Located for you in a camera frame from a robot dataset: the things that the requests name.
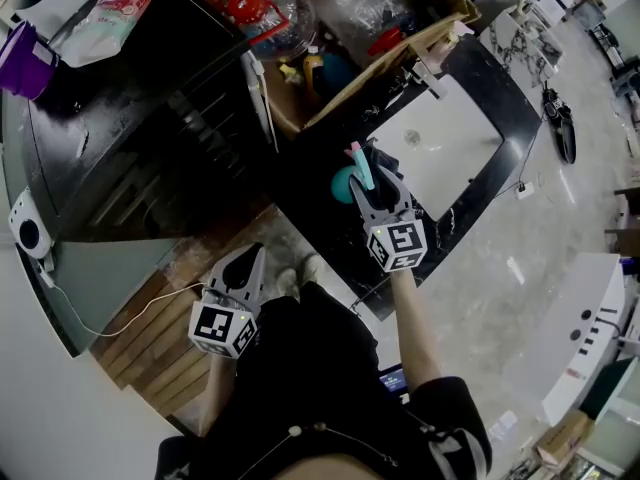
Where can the silver faucet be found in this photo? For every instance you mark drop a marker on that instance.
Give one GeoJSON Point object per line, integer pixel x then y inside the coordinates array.
{"type": "Point", "coordinates": [431, 80]}

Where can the pink white detergent bag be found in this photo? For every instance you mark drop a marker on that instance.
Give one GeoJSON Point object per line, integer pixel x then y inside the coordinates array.
{"type": "Point", "coordinates": [107, 18]}

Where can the white round device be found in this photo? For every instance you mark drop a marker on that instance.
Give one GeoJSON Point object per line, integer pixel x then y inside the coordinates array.
{"type": "Point", "coordinates": [27, 228]}

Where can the person's white shoes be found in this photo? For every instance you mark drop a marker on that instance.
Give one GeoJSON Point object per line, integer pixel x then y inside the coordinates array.
{"type": "Point", "coordinates": [305, 273]}

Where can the person's left forearm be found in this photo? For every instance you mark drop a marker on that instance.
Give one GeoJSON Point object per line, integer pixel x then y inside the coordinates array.
{"type": "Point", "coordinates": [217, 398]}

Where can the yellow bottle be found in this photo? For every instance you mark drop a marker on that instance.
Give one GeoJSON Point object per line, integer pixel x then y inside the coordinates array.
{"type": "Point", "coordinates": [312, 73]}

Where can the white plug adapter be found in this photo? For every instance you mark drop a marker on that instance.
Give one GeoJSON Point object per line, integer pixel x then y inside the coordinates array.
{"type": "Point", "coordinates": [46, 275]}

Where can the small screen device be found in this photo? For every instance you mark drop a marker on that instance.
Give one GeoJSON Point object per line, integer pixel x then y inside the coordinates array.
{"type": "Point", "coordinates": [392, 382]}

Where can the dark cloth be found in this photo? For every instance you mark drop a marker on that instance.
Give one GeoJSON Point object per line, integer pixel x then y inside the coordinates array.
{"type": "Point", "coordinates": [387, 158]}

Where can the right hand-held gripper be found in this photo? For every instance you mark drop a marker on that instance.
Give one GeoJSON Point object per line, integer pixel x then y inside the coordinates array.
{"type": "Point", "coordinates": [400, 240]}

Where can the white cabinet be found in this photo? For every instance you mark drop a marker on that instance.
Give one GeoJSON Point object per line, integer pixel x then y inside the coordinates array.
{"type": "Point", "coordinates": [580, 333]}

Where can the person's black clothing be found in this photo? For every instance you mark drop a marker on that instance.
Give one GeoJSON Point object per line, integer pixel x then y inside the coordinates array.
{"type": "Point", "coordinates": [310, 368]}

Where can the large cardboard box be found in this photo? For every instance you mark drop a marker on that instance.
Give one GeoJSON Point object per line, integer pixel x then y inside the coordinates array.
{"type": "Point", "coordinates": [360, 90]}

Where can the purple bucket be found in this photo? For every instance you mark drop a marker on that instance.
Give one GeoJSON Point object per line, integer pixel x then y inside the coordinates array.
{"type": "Point", "coordinates": [25, 63]}

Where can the person's right forearm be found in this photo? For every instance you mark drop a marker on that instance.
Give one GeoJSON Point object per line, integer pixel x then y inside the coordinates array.
{"type": "Point", "coordinates": [417, 328]}

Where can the white power strip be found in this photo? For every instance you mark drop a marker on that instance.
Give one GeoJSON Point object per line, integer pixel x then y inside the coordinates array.
{"type": "Point", "coordinates": [524, 190]}

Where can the white sink basin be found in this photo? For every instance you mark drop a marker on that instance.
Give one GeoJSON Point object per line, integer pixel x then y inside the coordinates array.
{"type": "Point", "coordinates": [450, 158]}

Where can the dark wooden chair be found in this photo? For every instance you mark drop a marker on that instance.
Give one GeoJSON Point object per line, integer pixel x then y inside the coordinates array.
{"type": "Point", "coordinates": [627, 228]}

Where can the black marble table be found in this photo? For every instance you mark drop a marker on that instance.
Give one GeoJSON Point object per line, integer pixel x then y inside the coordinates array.
{"type": "Point", "coordinates": [330, 238]}

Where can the clear jug red cap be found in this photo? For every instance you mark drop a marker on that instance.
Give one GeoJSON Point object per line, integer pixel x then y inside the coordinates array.
{"type": "Point", "coordinates": [365, 13]}

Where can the black floor device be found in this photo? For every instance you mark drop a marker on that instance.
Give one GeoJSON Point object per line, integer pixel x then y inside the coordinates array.
{"type": "Point", "coordinates": [562, 128]}

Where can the white flat board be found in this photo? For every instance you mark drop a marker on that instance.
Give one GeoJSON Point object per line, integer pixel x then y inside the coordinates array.
{"type": "Point", "coordinates": [260, 98]}

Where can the small cardboard box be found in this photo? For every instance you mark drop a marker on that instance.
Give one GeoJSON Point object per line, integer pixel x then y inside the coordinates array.
{"type": "Point", "coordinates": [562, 438]}

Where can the blue bottle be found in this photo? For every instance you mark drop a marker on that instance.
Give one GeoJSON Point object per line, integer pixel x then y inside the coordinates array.
{"type": "Point", "coordinates": [337, 75]}

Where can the white marble counter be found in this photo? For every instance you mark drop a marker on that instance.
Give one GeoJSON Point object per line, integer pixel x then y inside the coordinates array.
{"type": "Point", "coordinates": [520, 48]}

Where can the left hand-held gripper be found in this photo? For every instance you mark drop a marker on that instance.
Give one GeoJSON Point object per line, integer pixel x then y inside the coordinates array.
{"type": "Point", "coordinates": [215, 325]}

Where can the wooden step platform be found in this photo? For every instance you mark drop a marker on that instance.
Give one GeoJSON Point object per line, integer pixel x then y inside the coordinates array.
{"type": "Point", "coordinates": [150, 363]}

